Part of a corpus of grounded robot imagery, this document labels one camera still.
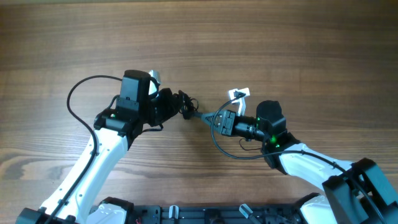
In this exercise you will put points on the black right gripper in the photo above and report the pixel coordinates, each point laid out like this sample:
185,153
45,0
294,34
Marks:
228,122

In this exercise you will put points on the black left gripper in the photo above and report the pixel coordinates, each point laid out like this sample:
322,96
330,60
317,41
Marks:
170,109

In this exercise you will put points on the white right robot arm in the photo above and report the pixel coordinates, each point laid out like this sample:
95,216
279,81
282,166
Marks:
355,192

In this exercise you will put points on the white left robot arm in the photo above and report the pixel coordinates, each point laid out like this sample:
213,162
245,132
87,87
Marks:
139,102

